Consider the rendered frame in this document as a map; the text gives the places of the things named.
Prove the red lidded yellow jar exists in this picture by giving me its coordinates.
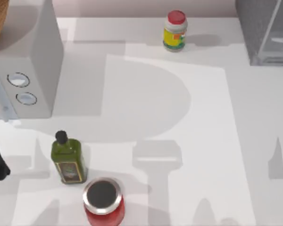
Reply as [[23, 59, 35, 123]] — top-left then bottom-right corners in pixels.
[[163, 10, 188, 53]]

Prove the green bottle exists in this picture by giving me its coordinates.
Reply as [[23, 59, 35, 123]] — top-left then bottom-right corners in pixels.
[[51, 130, 88, 185]]

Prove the red can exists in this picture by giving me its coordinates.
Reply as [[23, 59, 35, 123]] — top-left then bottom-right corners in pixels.
[[83, 177, 125, 226]]

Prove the pale microwave oven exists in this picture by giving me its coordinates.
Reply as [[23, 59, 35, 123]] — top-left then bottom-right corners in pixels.
[[0, 0, 65, 122]]

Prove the round microwave knob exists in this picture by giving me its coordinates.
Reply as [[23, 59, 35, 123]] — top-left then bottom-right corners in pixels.
[[16, 92, 38, 105], [7, 72, 30, 88]]

